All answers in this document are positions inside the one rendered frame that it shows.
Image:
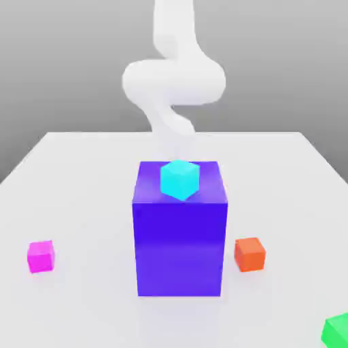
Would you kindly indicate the small magenta cube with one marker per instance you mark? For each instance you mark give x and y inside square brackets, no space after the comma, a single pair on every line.
[40,257]

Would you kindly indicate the small green cube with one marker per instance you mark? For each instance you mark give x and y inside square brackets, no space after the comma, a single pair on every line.
[337,333]

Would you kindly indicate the large purple box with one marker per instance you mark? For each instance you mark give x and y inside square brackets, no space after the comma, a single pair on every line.
[179,244]

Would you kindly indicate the small cyan cube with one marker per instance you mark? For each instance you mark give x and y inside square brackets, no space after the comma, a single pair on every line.
[179,179]

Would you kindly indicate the small orange cube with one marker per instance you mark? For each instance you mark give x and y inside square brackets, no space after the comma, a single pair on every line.
[250,255]

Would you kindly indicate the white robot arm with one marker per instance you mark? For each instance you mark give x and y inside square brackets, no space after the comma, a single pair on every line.
[174,81]

